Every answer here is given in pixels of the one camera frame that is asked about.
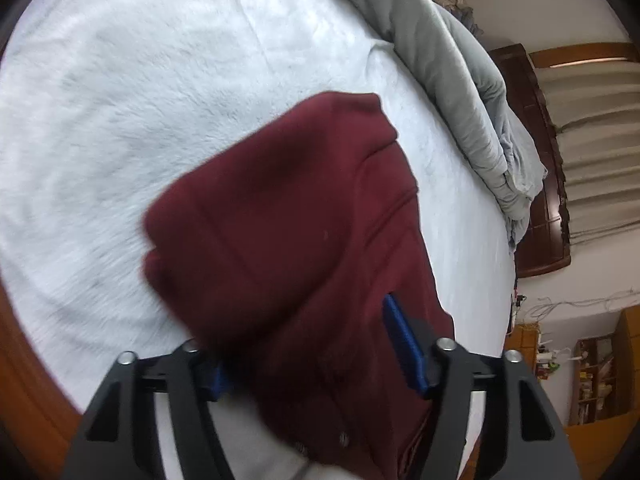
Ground camouflage cloth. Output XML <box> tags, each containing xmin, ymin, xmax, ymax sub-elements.
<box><xmin>427</xmin><ymin>0</ymin><xmax>483</xmax><ymax>36</ymax></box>

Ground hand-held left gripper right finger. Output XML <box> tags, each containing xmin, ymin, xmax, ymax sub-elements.
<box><xmin>382</xmin><ymin>294</ymin><xmax>583</xmax><ymax>480</ymax></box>

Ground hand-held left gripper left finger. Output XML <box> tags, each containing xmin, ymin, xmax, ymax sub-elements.
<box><xmin>60</xmin><ymin>339</ymin><xmax>236</xmax><ymax>480</ymax></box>

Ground wooden bed frame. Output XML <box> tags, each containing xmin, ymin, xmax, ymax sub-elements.
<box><xmin>0</xmin><ymin>265</ymin><xmax>86</xmax><ymax>466</ymax></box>

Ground white fleece bed sheet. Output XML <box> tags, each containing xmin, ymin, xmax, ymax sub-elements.
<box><xmin>0</xmin><ymin>0</ymin><xmax>518</xmax><ymax>480</ymax></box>

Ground beige curtain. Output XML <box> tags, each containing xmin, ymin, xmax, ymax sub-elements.
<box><xmin>535</xmin><ymin>57</ymin><xmax>640</xmax><ymax>293</ymax></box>

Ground dark wooden headboard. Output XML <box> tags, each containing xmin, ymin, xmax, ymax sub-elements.
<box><xmin>487</xmin><ymin>42</ymin><xmax>573</xmax><ymax>278</ymax></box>

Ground cluster of small desk items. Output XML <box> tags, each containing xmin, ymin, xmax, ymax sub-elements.
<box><xmin>535</xmin><ymin>332</ymin><xmax>571</xmax><ymax>378</ymax></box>

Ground wooden wall shelf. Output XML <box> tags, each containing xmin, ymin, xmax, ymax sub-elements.
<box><xmin>570</xmin><ymin>335</ymin><xmax>636</xmax><ymax>423</ymax></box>

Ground wooden window frame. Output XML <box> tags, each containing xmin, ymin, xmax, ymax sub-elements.
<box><xmin>530</xmin><ymin>42</ymin><xmax>640</xmax><ymax>69</ymax></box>

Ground maroon pants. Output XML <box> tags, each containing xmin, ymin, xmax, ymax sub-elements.
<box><xmin>142</xmin><ymin>91</ymin><xmax>468</xmax><ymax>478</ymax></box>

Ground wooden desk cabinet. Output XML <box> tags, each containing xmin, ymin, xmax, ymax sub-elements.
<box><xmin>505</xmin><ymin>305</ymin><xmax>640</xmax><ymax>480</ymax></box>

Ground white wall cables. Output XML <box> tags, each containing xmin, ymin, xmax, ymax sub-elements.
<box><xmin>515</xmin><ymin>287</ymin><xmax>640</xmax><ymax>321</ymax></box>

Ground grey duvet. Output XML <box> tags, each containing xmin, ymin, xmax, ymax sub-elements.
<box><xmin>300</xmin><ymin>0</ymin><xmax>548</xmax><ymax>251</ymax></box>

